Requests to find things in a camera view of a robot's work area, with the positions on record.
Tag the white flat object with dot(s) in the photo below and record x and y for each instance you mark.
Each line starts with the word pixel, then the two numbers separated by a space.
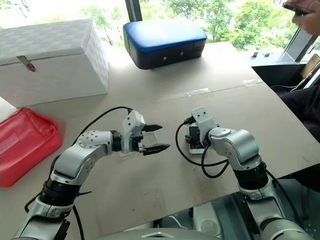
pixel 5 110

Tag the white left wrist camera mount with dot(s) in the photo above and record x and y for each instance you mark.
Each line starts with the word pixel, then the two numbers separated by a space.
pixel 133 122

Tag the person's dark clothed leg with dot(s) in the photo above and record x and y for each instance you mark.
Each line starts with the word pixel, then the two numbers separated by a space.
pixel 302 102

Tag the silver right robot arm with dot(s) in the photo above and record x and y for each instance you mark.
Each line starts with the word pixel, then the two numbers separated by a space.
pixel 242 147

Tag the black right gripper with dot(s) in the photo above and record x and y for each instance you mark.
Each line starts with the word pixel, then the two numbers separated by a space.
pixel 198 143

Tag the white smartphone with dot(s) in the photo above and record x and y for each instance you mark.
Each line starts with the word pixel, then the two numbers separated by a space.
pixel 196 151

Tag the silver robot torso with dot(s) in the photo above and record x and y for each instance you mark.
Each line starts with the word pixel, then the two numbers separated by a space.
pixel 150 233

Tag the dark handheld object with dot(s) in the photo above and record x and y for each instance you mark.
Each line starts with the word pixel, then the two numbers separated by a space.
pixel 291 6

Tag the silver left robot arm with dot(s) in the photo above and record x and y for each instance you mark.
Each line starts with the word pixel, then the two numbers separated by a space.
pixel 72 160

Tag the brown cardboard box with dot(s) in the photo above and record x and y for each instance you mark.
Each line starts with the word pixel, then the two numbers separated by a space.
pixel 311 65

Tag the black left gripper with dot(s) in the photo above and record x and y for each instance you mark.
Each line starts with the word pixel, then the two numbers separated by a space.
pixel 139 145

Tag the white woven storage box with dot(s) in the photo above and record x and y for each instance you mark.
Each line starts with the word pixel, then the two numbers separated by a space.
pixel 50 75

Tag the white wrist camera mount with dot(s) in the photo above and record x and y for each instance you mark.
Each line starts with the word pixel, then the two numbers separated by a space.
pixel 203 120
pixel 133 122

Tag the person's bare hand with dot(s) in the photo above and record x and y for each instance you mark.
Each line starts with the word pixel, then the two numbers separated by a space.
pixel 310 17

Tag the metal box latch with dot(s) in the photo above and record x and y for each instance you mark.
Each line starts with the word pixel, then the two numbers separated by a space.
pixel 26 63

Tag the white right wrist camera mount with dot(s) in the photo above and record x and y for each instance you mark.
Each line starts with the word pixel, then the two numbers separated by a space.
pixel 203 120

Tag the clear tape strip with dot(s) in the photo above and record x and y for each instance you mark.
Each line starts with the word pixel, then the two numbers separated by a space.
pixel 197 91
pixel 252 82

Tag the dark window pillar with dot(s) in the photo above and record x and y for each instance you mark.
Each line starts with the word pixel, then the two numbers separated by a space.
pixel 133 10

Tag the blue padded case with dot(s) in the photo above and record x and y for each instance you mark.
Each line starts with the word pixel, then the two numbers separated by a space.
pixel 162 35

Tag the black side desk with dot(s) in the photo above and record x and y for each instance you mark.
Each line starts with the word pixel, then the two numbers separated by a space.
pixel 272 65

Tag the brown cardboard sheet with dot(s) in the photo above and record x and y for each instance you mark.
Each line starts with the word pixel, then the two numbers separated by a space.
pixel 150 190

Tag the red fabric bag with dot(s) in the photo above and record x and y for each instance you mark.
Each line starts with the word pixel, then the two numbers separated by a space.
pixel 25 150

